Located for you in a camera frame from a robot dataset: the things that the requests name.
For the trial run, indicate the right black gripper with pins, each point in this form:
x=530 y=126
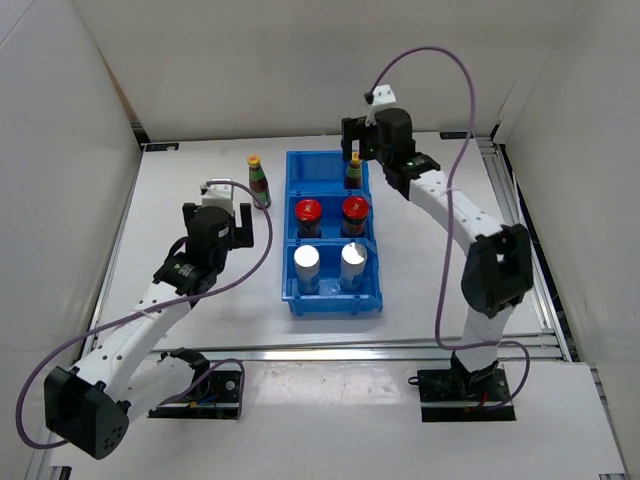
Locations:
x=352 y=130

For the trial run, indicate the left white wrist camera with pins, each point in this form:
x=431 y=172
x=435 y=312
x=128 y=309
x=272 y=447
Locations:
x=218 y=195

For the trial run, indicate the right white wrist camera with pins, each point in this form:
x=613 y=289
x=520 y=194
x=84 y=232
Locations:
x=380 y=98

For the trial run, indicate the yellow-capped sauce bottle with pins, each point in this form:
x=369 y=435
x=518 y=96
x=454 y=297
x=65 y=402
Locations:
x=353 y=178
x=258 y=182

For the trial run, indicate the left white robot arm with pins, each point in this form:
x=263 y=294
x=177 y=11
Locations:
x=92 y=403

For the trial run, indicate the red-lid chili jar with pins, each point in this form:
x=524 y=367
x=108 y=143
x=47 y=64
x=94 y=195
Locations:
x=308 y=213
x=355 y=210

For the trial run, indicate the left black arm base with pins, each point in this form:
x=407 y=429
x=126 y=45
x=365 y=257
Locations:
x=216 y=392

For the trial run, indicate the blue far storage bin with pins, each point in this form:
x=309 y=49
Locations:
x=315 y=172

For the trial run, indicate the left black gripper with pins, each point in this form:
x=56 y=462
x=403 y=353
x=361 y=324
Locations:
x=240 y=236

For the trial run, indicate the blue middle storage bin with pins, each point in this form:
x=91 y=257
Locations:
x=331 y=221

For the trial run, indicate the silver-lid bead jar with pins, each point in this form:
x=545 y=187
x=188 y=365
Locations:
x=307 y=267
x=354 y=257

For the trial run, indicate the aluminium right rail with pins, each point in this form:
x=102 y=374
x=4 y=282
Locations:
x=505 y=186

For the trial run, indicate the aluminium front rail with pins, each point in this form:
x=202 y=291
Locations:
x=543 y=346

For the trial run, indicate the aluminium left rail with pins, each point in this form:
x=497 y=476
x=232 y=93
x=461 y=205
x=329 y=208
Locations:
x=39 y=466

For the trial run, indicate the blue near storage bin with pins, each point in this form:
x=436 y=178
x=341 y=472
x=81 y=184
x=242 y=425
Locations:
x=331 y=297

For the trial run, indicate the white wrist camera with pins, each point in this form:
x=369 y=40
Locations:
x=380 y=98
x=218 y=195

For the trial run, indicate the aluminium rail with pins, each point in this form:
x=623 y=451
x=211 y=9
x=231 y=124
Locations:
x=39 y=466
x=543 y=346
x=505 y=186

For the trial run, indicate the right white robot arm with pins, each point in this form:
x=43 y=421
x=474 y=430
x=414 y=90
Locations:
x=498 y=267

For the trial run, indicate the blue storage bin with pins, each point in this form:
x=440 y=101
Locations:
x=331 y=297
x=331 y=221
x=315 y=172

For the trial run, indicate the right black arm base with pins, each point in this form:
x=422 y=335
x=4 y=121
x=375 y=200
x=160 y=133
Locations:
x=440 y=403

